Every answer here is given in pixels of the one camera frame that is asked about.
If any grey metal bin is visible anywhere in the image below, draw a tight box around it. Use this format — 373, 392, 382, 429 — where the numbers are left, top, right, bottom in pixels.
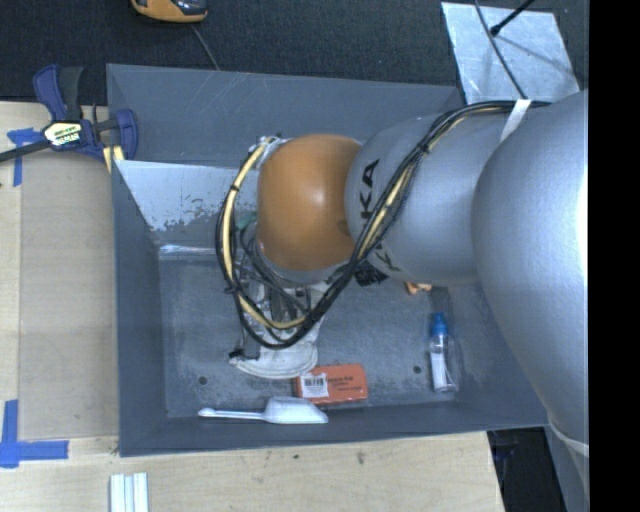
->
105, 62, 552, 458

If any orange flat box with barcode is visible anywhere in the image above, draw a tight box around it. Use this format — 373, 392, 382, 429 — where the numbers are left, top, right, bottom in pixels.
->
292, 362, 370, 406

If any white plastic scoop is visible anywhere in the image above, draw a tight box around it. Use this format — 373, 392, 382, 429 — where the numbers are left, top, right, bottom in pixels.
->
196, 395, 330, 426

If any clear spray bottle blue cap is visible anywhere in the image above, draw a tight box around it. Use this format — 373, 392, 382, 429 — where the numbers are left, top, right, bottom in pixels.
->
427, 311, 459, 393

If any pale wood flat board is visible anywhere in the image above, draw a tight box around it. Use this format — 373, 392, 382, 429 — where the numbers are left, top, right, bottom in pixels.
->
18, 149, 122, 443

